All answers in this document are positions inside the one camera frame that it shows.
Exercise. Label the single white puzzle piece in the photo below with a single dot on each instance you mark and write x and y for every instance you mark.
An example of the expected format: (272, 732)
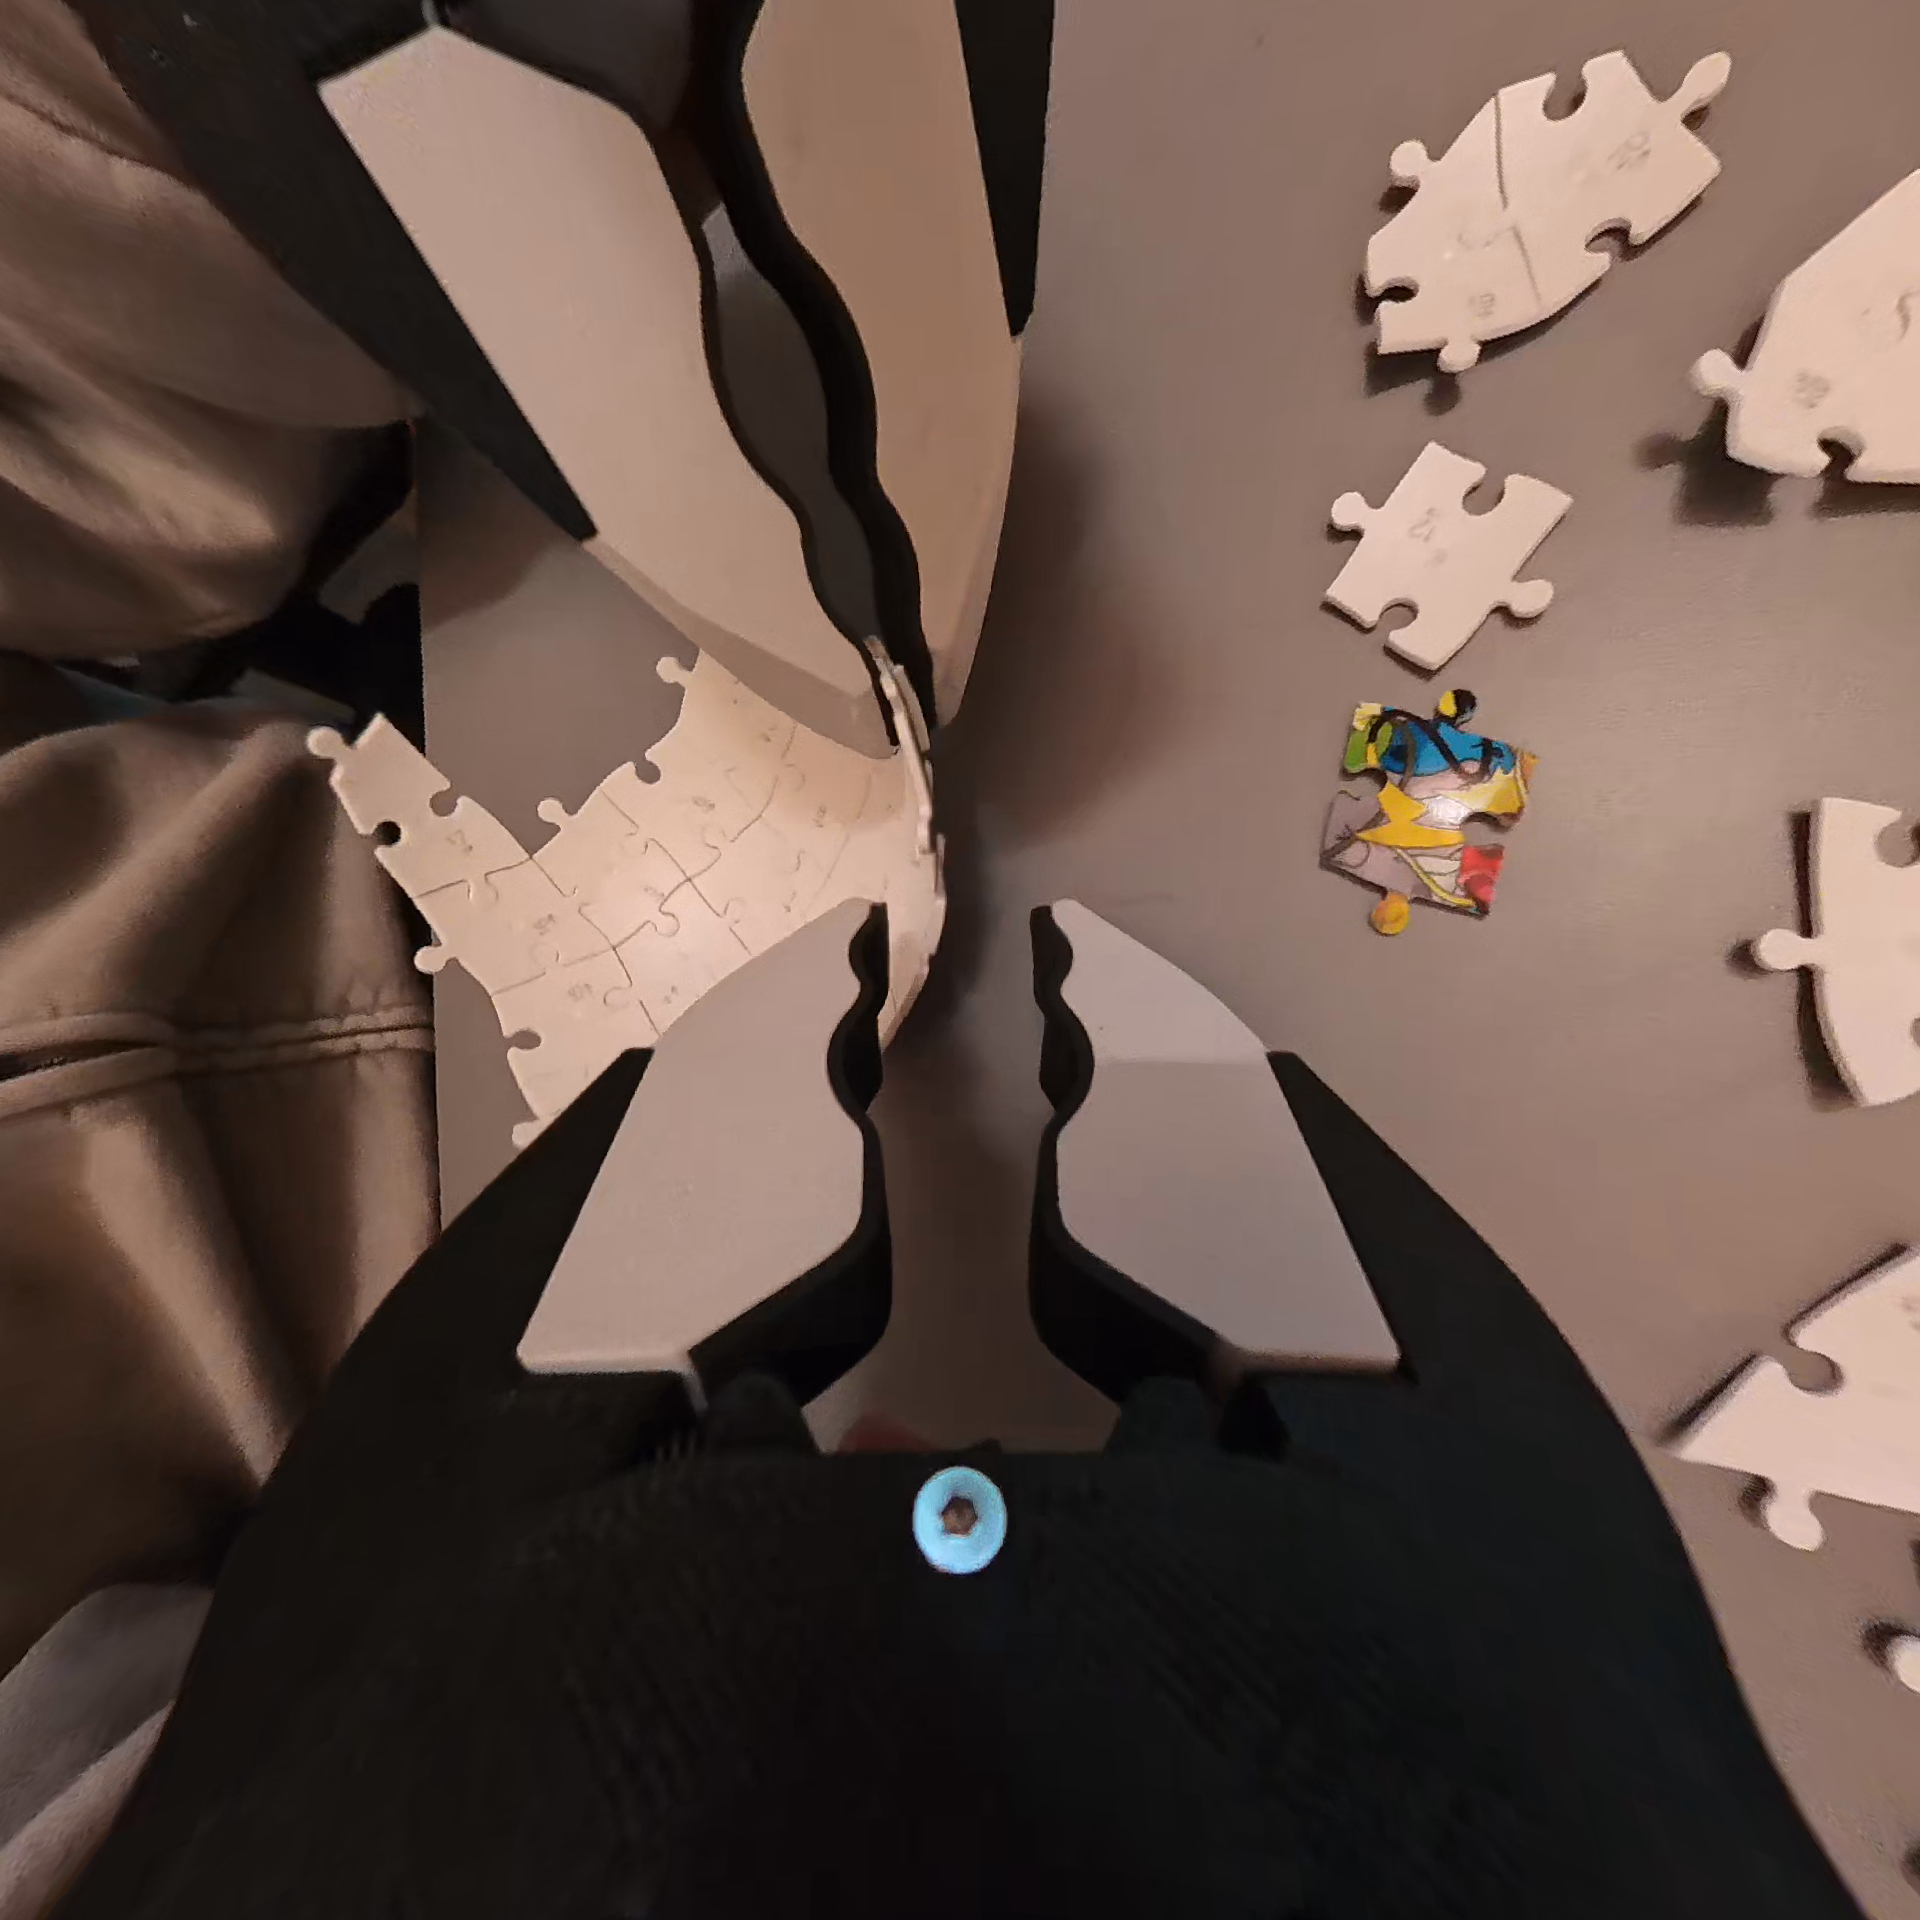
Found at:
(1441, 557)

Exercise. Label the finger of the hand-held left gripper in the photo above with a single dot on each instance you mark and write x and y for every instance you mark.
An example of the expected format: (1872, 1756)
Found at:
(556, 300)
(901, 224)

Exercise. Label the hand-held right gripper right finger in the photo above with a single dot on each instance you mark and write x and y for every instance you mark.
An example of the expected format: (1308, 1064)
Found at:
(1215, 1201)

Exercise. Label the beige clothing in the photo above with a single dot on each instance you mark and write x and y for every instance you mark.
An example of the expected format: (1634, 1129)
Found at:
(181, 870)

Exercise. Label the curved white puzzle ball section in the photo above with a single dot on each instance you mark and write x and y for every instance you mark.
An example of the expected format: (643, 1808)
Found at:
(674, 879)

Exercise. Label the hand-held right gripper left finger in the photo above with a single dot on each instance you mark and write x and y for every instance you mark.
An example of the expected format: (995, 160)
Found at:
(704, 1201)

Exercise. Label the pointed white puzzle piece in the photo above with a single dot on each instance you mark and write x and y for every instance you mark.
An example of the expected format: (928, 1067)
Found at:
(1837, 1395)

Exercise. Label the colourful puzzle piece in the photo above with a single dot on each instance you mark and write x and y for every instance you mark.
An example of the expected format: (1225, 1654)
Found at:
(1425, 819)

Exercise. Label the large white puzzle section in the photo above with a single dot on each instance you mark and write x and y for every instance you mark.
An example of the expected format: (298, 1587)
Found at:
(1837, 360)

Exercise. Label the white two-piece puzzle section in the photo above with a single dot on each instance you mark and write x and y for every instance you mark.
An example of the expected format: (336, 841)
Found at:
(1545, 211)
(1868, 960)

